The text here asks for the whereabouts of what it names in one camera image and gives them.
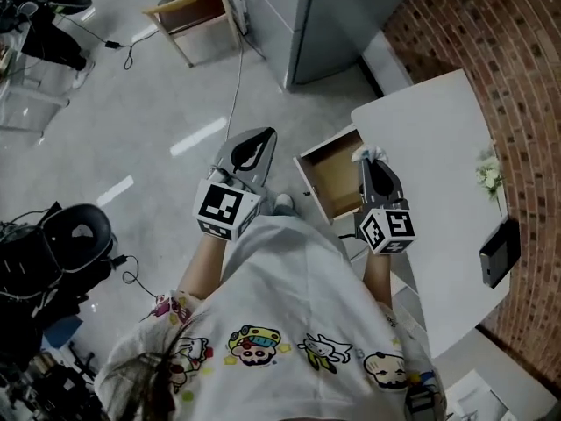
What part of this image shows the black power adapter cable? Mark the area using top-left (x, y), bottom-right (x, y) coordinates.
top-left (64, 11), bottom-right (160, 71)

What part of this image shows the white cartoon print shirt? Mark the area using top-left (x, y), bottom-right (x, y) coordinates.
top-left (94, 214), bottom-right (449, 421)

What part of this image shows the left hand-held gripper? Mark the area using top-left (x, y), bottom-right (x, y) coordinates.
top-left (192, 127), bottom-right (279, 242)

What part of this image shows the person's right forearm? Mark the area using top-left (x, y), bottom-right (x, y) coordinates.
top-left (362, 250), bottom-right (394, 309)

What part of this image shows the person's left forearm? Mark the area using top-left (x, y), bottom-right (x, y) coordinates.
top-left (174, 232), bottom-right (231, 300)

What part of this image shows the grey metal cabinet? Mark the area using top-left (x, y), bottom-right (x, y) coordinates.
top-left (239, 0), bottom-right (429, 89)

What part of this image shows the black floor cable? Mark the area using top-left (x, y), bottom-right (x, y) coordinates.
top-left (110, 253), bottom-right (160, 301)

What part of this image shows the white floor cable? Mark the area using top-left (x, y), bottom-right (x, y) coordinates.
top-left (224, 44), bottom-right (245, 145)

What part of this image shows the white-blue plastic bag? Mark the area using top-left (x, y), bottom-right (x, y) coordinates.
top-left (351, 144), bottom-right (389, 164)

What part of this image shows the black box device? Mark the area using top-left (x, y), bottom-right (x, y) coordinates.
top-left (478, 218), bottom-right (523, 290)

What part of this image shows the sheet of paper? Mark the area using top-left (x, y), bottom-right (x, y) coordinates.
top-left (445, 367), bottom-right (513, 421)

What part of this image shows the black equipment pile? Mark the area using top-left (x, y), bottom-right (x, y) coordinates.
top-left (0, 208), bottom-right (89, 367)

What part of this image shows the black harness buckle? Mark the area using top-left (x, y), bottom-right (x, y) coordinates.
top-left (403, 382), bottom-right (442, 421)

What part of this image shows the wooden chair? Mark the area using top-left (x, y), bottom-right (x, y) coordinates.
top-left (141, 0), bottom-right (244, 68)

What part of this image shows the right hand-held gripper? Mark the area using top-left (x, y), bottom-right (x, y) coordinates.
top-left (358, 159), bottom-right (417, 256)

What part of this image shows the wooden drawer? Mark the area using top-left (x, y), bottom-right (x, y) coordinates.
top-left (292, 125), bottom-right (367, 225)

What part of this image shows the white flower bouquet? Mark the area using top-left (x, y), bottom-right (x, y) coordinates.
top-left (474, 144), bottom-right (508, 203)

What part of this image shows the person's white shoe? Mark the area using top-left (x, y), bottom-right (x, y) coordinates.
top-left (274, 192), bottom-right (296, 214)

